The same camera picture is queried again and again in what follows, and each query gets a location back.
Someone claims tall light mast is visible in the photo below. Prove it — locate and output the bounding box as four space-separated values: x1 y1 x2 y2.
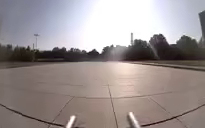
33 33 40 50

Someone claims row of trees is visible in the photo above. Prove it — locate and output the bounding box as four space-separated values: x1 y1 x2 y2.
0 33 205 63

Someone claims grey paved plaza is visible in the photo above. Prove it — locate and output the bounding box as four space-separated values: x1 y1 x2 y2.
0 60 205 128

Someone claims raised kerb strip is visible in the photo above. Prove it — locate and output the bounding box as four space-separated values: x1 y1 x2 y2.
126 59 205 73

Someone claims tall chimney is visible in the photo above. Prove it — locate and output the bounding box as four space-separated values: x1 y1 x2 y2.
130 32 134 47

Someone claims robot's own part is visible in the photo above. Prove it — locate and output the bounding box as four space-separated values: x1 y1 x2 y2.
65 114 77 128
126 111 142 128

